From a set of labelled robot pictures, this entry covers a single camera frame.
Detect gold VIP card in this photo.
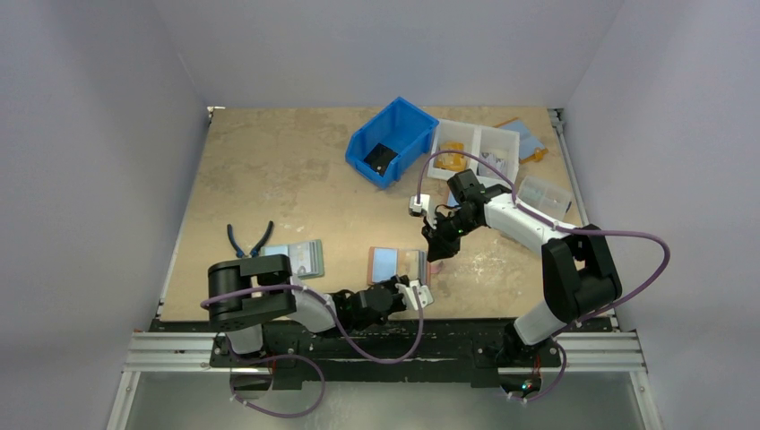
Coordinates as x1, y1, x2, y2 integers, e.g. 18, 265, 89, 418
396, 249, 427, 280

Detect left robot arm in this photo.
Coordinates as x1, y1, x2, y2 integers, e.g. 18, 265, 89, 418
201, 255, 425, 366

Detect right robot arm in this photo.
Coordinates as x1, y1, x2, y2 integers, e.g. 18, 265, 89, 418
409, 169, 622, 365

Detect card in white tray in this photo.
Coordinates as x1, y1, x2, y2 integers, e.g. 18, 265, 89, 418
478, 152, 509, 178

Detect orange card holder in tray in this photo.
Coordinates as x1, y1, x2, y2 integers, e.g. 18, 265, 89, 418
434, 141, 468, 172

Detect black card in blue bin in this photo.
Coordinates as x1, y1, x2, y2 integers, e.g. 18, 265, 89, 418
363, 143, 398, 176

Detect white divided plastic tray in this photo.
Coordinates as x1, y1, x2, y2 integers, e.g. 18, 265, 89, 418
427, 119, 520, 186

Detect clear plastic screw box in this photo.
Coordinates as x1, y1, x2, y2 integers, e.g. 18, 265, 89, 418
517, 176, 572, 221

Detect blue plastic bin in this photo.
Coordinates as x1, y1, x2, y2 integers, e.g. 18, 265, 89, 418
345, 97, 439, 189

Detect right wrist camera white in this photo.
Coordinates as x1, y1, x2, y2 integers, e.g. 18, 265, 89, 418
409, 193, 436, 228

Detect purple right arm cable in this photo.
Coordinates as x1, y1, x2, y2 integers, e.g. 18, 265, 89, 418
414, 149, 672, 405

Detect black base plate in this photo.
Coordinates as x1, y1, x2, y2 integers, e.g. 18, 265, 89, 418
148, 319, 613, 390

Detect blue handled pliers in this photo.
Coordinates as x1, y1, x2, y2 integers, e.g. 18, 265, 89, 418
227, 220, 275, 260

